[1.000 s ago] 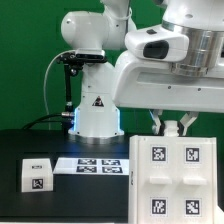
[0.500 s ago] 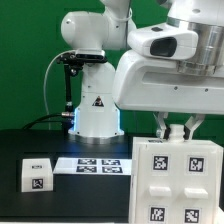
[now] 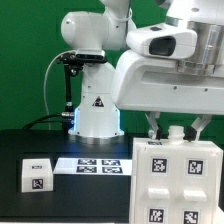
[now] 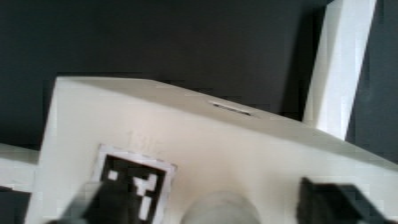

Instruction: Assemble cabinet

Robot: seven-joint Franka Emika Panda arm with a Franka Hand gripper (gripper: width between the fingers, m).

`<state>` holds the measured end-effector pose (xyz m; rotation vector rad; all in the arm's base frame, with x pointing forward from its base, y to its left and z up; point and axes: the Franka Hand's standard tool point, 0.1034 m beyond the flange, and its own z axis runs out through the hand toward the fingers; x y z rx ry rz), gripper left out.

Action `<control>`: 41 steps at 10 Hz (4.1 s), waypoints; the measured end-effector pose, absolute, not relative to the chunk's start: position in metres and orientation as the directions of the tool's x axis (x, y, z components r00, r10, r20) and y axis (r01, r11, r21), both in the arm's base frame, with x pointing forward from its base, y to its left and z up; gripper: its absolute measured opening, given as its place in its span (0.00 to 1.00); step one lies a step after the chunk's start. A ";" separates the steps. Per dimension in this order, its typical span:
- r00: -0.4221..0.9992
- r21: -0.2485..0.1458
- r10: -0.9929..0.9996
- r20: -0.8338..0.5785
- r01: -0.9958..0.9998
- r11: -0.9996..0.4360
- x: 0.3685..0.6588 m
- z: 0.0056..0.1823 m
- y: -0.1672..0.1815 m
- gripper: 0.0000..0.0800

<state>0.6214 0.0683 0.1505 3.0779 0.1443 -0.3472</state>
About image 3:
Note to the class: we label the white cabinet body box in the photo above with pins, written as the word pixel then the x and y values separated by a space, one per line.
pixel 176 147

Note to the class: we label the white marker sheet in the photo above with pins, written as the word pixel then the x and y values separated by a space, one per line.
pixel 93 166

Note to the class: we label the white cabinet top block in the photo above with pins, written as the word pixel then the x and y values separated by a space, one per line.
pixel 37 175

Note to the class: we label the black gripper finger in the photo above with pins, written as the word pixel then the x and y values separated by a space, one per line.
pixel 194 130
pixel 155 129

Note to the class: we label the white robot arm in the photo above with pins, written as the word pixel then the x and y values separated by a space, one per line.
pixel 176 66

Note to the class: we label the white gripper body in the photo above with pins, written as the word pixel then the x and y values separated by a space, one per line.
pixel 153 84

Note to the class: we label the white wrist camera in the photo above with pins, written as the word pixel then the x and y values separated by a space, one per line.
pixel 163 41

